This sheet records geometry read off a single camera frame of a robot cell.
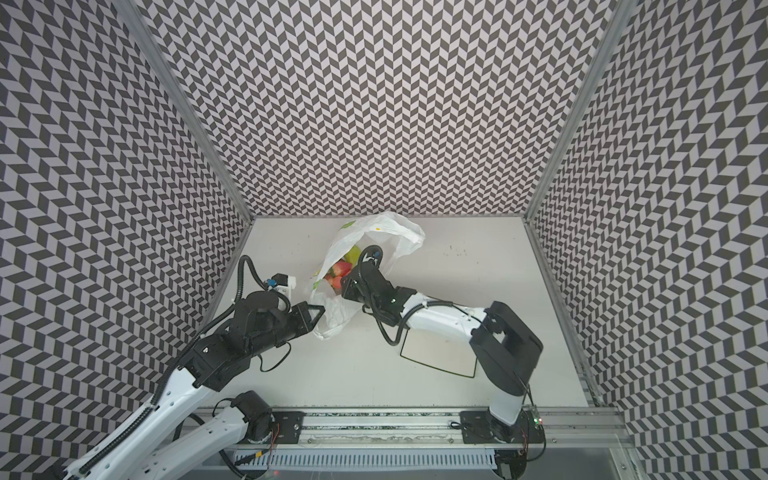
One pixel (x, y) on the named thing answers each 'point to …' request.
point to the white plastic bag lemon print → (391, 234)
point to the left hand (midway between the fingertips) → (325, 312)
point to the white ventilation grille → (445, 459)
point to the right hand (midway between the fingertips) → (343, 290)
